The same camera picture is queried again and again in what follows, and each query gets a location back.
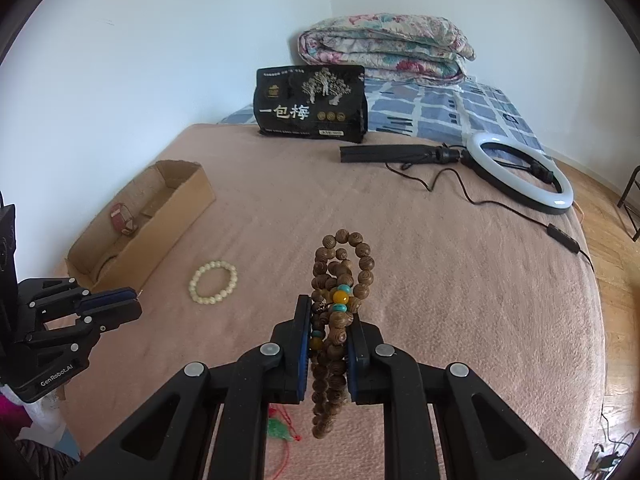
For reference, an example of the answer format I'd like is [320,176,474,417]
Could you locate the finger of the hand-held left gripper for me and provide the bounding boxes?
[22,302,143,356]
[19,276,137,331]

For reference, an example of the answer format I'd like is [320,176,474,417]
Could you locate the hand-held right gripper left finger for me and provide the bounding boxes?
[65,294,313,480]

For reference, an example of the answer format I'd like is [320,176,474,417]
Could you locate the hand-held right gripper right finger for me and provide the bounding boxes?
[346,317,581,480]

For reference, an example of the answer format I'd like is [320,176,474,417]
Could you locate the brown wooden bead necklace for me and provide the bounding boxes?
[307,229,375,441]

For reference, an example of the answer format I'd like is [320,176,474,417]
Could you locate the cardboard box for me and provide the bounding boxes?
[65,160,217,295]

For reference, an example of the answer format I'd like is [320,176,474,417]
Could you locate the red strap wristwatch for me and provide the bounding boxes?
[110,203,138,236]

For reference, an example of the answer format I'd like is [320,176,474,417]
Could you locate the white plastic bag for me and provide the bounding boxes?
[25,390,66,441]

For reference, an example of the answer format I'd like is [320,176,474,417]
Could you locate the pink cloth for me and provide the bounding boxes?
[0,390,31,431]

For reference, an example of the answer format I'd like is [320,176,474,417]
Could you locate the dark striped clothing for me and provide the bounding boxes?
[15,437,83,480]

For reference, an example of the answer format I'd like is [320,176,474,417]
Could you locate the brown blanket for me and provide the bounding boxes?
[50,122,606,480]

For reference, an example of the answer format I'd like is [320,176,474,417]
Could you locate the black folded tripod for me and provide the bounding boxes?
[339,144,468,167]

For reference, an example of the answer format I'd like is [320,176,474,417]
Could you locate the black snack bag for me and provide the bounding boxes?
[253,64,369,145]

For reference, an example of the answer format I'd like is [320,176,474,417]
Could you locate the blue grey patterned bed sheet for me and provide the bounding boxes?
[217,77,543,153]

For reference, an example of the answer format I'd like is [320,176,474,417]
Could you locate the white power strip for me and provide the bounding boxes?
[590,447,621,471]

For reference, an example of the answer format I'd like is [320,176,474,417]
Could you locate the folded floral quilt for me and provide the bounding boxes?
[298,12,477,82]

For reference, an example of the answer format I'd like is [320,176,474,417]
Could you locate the black clothes rack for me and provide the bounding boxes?
[617,165,640,243]

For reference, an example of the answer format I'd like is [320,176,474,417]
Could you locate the green pendant on red cord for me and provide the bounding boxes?
[265,405,303,480]

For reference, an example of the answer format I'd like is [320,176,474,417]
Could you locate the white bead bracelet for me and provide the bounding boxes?
[188,260,239,305]

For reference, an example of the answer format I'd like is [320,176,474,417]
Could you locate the black cable with inline remote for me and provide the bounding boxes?
[385,160,598,271]

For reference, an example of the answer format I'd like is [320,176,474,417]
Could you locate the floor cables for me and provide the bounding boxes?
[597,400,636,471]

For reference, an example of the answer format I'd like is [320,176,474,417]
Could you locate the white ring light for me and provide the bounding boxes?
[465,131,575,215]

